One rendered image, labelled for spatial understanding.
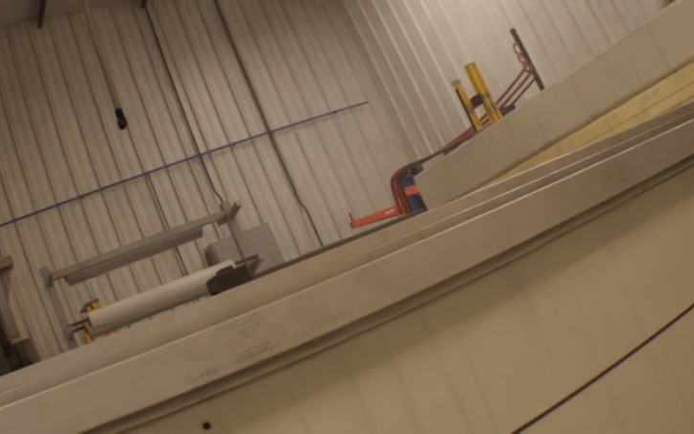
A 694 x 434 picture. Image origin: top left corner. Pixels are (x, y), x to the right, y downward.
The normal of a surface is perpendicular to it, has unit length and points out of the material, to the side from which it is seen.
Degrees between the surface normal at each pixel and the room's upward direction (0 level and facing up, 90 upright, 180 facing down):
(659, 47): 90
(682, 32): 90
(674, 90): 90
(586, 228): 90
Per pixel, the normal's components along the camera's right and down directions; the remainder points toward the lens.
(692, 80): -0.82, 0.31
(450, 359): 0.41, -0.29
